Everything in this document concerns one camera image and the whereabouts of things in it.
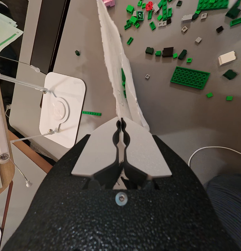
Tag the long narrow green toy plate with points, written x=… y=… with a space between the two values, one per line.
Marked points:
x=91 y=113

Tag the white book stand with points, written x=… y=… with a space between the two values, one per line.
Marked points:
x=59 y=108

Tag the person's trousered leg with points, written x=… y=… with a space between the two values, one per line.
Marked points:
x=230 y=205

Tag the pile of green toy bricks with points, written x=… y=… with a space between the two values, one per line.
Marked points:
x=133 y=19

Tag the red toy flower piece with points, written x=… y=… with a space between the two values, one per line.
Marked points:
x=149 y=5

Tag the toy brick instruction booklet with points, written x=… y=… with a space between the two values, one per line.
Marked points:
x=6 y=33

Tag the dark green sloped toy brick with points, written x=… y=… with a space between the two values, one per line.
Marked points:
x=229 y=74

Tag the grey desk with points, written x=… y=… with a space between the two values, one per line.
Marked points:
x=93 y=88

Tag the pink toy pig figure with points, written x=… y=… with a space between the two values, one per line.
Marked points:
x=109 y=2

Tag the small green toy tile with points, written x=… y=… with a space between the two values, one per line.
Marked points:
x=229 y=98
x=209 y=95

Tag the white printed paper bag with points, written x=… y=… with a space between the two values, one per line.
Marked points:
x=112 y=39

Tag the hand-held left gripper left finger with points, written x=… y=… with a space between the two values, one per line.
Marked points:
x=96 y=155

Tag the small grey toy brick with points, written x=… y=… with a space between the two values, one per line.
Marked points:
x=198 y=40

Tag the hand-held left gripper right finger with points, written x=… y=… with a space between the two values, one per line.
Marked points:
x=147 y=155

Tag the large white toy brick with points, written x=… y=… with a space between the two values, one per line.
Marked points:
x=227 y=58

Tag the dark brown toy tile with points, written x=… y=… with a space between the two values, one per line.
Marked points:
x=167 y=52

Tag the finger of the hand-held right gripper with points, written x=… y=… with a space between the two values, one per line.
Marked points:
x=234 y=3

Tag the large green toy plate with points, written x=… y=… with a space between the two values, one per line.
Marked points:
x=190 y=77
x=212 y=4

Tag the wood-edged pale desk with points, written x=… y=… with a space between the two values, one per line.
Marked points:
x=24 y=186

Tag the grey felt divider strip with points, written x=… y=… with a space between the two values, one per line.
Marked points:
x=37 y=150

